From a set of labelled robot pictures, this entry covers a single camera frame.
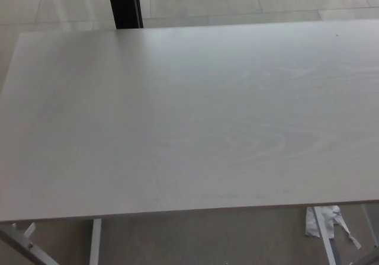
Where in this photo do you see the black vertical pillar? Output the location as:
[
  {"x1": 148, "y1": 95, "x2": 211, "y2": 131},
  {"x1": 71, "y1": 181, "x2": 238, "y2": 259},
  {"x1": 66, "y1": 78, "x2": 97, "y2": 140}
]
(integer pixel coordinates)
[{"x1": 106, "y1": 0, "x2": 144, "y2": 30}]

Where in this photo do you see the white upright table leg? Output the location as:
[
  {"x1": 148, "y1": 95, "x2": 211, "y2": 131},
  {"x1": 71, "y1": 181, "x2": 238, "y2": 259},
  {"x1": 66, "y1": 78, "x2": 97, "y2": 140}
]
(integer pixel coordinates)
[{"x1": 89, "y1": 218, "x2": 103, "y2": 265}]

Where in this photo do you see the crumpled white paper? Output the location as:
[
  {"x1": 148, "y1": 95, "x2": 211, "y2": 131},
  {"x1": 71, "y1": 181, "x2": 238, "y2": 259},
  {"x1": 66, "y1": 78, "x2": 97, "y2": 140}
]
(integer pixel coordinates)
[{"x1": 305, "y1": 205, "x2": 362, "y2": 250}]

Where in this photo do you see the white slanted table leg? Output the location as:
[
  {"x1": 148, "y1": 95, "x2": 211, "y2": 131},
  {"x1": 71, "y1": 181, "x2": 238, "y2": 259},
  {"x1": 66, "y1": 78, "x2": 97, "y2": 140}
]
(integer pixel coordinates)
[{"x1": 313, "y1": 207, "x2": 339, "y2": 265}]

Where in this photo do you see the pale thin table leg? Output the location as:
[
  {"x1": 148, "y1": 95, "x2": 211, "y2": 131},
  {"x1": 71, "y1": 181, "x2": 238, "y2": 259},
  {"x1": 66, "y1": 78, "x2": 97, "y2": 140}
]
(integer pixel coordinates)
[{"x1": 361, "y1": 204, "x2": 379, "y2": 233}]

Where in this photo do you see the white metal bracket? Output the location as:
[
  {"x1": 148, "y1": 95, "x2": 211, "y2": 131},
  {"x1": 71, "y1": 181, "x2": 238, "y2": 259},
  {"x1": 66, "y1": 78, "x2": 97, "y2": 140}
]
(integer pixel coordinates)
[{"x1": 11, "y1": 222, "x2": 36, "y2": 242}]

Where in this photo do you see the grey diagonal frame bar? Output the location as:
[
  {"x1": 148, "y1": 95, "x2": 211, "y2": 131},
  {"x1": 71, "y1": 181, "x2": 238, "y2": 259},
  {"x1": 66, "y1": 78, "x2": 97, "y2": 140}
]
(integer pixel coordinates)
[{"x1": 0, "y1": 228, "x2": 54, "y2": 265}]

